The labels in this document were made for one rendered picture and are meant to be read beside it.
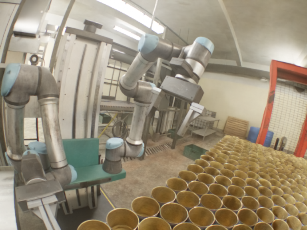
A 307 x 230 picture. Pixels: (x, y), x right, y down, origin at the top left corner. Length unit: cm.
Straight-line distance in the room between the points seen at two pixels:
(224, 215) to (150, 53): 56
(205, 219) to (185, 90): 37
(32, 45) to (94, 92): 102
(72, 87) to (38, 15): 101
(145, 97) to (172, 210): 63
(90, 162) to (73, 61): 70
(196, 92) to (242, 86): 875
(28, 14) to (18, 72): 120
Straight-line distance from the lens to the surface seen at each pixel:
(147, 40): 46
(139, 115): 84
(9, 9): 204
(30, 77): 52
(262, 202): 56
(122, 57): 262
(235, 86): 916
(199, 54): 45
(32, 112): 212
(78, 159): 99
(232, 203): 48
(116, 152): 90
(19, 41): 169
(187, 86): 40
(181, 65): 36
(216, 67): 880
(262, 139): 145
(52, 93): 55
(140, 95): 80
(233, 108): 899
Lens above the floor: 145
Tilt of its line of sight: 9 degrees down
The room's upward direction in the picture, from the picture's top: 11 degrees clockwise
